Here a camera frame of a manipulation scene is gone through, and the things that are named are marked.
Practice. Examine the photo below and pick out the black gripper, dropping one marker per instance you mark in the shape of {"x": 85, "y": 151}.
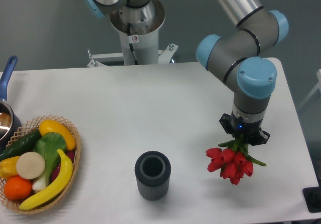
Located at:
{"x": 251, "y": 132}

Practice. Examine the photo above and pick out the red tulip bouquet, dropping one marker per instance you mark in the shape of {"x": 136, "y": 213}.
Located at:
{"x": 232, "y": 160}

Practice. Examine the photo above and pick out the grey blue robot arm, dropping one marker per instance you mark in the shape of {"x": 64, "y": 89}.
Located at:
{"x": 235, "y": 61}

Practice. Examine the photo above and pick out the dark grey ribbed vase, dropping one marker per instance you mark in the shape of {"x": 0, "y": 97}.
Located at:
{"x": 152, "y": 171}

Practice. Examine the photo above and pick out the black device at edge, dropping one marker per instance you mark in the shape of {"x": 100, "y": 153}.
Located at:
{"x": 312, "y": 198}

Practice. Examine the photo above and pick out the purple eggplant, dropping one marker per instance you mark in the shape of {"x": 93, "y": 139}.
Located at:
{"x": 62, "y": 173}

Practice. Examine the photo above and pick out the yellow banana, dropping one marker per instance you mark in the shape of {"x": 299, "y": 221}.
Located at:
{"x": 43, "y": 196}

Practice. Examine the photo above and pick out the green bok choy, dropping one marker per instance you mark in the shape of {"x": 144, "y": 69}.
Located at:
{"x": 47, "y": 147}

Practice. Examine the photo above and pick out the beige round disc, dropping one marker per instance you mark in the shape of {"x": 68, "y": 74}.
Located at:
{"x": 30, "y": 165}

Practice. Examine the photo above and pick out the green cucumber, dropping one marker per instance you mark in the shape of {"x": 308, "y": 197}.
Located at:
{"x": 24, "y": 144}

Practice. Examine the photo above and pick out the woven wicker basket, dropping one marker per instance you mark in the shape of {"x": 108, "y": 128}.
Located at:
{"x": 26, "y": 128}

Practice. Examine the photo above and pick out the orange fruit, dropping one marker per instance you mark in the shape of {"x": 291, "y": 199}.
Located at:
{"x": 17, "y": 188}

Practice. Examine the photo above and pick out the yellow bell pepper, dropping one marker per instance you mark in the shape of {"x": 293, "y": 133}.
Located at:
{"x": 8, "y": 167}

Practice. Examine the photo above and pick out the white frame at right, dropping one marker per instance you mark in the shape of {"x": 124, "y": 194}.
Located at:
{"x": 312, "y": 95}

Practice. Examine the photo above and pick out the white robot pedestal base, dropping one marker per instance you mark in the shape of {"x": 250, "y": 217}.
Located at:
{"x": 138, "y": 32}

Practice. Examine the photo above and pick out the blue handled saucepan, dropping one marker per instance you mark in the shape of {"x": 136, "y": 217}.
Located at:
{"x": 9, "y": 121}

